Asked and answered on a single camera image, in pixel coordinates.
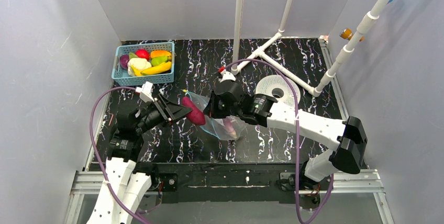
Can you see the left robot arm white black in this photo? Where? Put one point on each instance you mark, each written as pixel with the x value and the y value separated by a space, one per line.
pixel 125 181

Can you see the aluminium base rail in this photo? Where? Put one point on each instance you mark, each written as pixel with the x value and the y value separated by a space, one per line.
pixel 262 194

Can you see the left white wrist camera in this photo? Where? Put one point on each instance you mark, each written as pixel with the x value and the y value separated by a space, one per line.
pixel 145 92

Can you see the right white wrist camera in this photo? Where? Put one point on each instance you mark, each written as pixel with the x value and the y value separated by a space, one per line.
pixel 225 75

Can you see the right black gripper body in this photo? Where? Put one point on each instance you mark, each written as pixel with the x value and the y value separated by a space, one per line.
pixel 215 102

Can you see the green pepper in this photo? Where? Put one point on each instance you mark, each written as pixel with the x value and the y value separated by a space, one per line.
pixel 159 60

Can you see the red apple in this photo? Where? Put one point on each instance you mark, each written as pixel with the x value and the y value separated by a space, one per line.
pixel 142 53

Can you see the orange yellow pepper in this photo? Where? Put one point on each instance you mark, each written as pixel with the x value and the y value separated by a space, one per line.
pixel 160 53

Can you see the white pvc pipe frame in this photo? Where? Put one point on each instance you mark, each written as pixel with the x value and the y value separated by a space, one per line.
pixel 307 18

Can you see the white cauliflower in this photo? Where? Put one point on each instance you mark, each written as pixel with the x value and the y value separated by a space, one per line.
pixel 139 63

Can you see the clear zip top bag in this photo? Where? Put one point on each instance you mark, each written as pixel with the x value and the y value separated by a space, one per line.
pixel 215 127

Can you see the blue plastic basket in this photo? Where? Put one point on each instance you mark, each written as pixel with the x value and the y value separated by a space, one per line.
pixel 121 76

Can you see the yellow banana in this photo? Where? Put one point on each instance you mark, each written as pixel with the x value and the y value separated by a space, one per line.
pixel 135 71
pixel 154 70

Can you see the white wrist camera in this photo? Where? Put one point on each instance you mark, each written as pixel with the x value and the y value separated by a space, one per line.
pixel 145 92
pixel 225 75

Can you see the purple sweet potato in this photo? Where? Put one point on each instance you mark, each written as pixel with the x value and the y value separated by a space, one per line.
pixel 196 116

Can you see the dark purple onion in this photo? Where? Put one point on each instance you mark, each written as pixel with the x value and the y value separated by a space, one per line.
pixel 123 60

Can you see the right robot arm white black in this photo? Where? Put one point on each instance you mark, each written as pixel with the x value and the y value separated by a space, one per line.
pixel 345 141

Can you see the orange knob on wall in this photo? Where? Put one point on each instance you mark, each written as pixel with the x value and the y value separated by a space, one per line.
pixel 346 34

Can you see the pink purple eggplant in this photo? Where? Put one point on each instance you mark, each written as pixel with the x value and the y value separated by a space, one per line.
pixel 229 128

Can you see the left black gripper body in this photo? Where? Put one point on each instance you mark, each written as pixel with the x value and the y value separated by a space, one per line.
pixel 163 109

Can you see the red allen key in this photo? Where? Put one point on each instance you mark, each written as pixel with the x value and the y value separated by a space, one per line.
pixel 111 116

